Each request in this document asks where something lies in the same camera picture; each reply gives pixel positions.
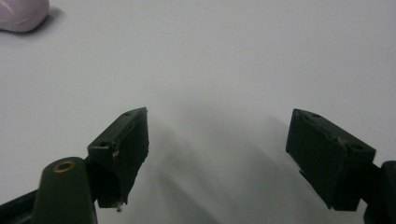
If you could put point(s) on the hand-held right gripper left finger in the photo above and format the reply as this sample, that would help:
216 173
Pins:
124 155

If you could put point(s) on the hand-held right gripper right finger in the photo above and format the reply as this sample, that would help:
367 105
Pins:
327 161

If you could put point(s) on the pale pink rounded object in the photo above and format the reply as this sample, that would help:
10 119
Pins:
20 14

